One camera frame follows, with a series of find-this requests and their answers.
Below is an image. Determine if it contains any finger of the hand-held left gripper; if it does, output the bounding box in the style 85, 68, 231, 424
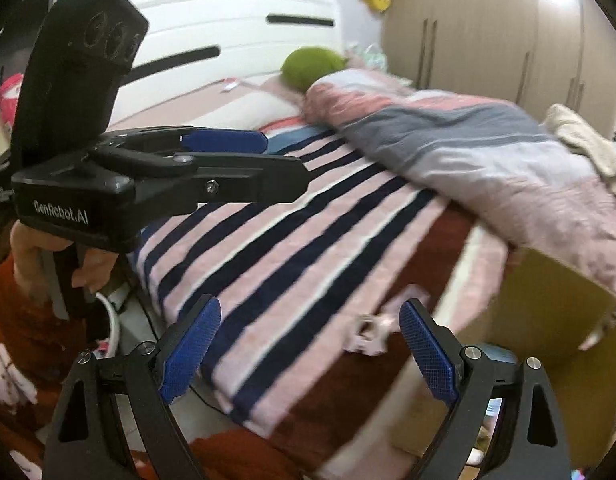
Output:
88, 142, 309, 207
100, 127, 269, 157

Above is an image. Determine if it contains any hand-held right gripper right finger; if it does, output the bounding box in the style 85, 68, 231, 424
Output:
398, 298, 573, 480

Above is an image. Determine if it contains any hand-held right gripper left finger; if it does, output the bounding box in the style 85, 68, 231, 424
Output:
42, 294, 222, 480

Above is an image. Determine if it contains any pale pink ring-shaped clip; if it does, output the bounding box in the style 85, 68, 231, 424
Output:
342, 312, 395, 357

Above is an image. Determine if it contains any brown cardboard box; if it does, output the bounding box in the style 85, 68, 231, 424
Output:
390, 245, 616, 480

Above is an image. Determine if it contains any person's left hand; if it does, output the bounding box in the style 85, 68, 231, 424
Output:
12, 222, 118, 303

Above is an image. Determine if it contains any long pink white pillow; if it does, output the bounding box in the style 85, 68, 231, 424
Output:
108, 77, 307, 134

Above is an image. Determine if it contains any pink plastic object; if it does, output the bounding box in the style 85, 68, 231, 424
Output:
0, 74, 26, 127

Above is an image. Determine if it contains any striped plush blanket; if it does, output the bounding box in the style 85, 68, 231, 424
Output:
130, 115, 514, 476

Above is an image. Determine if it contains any green round pillow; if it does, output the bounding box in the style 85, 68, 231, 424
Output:
280, 46, 347, 95

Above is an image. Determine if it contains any white bed headboard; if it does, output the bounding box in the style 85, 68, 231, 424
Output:
108, 0, 347, 136

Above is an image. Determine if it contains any white and green bag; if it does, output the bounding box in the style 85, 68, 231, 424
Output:
345, 42, 389, 69

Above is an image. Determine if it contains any pink and grey duvet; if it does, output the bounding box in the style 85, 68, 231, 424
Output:
303, 67, 616, 297

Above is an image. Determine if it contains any wooden wardrobe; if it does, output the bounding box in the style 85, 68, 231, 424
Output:
380, 0, 616, 139

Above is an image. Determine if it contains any beige fleece blanket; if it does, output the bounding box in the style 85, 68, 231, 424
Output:
540, 104, 616, 196

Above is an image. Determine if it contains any black cable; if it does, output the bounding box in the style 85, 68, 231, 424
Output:
188, 387, 235, 414

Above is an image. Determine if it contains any white cable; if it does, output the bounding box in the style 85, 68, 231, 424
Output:
95, 291, 124, 357

